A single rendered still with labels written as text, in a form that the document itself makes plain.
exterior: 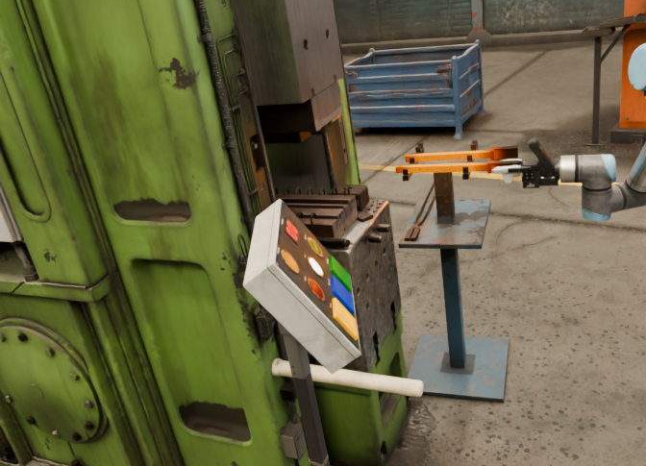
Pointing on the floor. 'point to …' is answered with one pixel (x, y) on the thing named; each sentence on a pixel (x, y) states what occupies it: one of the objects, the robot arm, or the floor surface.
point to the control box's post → (296, 353)
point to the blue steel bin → (416, 86)
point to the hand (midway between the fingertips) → (496, 164)
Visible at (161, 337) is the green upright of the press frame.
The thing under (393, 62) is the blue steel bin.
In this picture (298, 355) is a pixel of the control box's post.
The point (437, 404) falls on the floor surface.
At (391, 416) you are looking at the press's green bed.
